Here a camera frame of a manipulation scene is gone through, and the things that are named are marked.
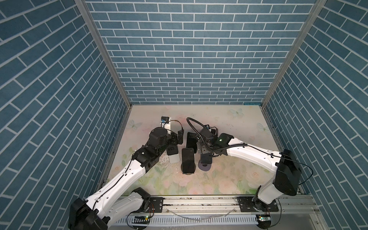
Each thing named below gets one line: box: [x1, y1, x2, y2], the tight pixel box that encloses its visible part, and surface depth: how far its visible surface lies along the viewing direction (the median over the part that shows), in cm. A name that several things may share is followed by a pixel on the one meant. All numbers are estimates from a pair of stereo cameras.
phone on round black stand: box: [181, 147, 196, 174], surface depth 82 cm
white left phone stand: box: [168, 153, 180, 164], surface depth 90 cm
